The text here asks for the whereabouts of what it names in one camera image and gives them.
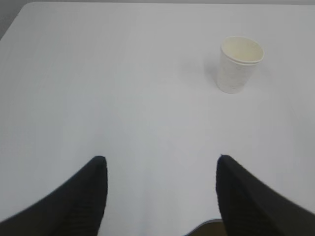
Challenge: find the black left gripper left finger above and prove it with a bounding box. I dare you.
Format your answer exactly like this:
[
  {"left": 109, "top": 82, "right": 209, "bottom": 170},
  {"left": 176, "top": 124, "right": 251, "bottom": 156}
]
[{"left": 0, "top": 156, "right": 108, "bottom": 236}]

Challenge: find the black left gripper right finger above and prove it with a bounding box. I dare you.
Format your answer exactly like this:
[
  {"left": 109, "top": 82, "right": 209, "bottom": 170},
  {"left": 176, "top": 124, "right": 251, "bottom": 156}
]
[{"left": 216, "top": 155, "right": 315, "bottom": 236}]

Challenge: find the white paper cup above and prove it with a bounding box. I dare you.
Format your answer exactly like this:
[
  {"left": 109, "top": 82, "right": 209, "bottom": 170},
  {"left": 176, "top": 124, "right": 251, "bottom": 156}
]
[{"left": 216, "top": 36, "right": 264, "bottom": 94}]

